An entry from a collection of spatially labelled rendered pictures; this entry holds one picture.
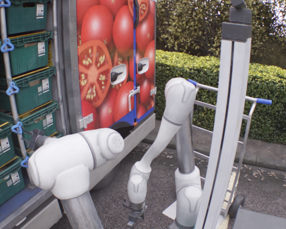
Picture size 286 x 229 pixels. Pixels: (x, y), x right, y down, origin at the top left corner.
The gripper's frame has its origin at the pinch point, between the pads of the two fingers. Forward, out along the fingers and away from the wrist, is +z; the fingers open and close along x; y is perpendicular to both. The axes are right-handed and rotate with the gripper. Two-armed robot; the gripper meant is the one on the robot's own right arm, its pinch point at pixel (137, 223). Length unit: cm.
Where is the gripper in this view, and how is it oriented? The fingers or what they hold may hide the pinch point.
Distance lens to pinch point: 157.1
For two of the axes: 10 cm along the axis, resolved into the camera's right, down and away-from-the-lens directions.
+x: 4.7, -3.4, 8.1
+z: 0.0, 9.2, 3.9
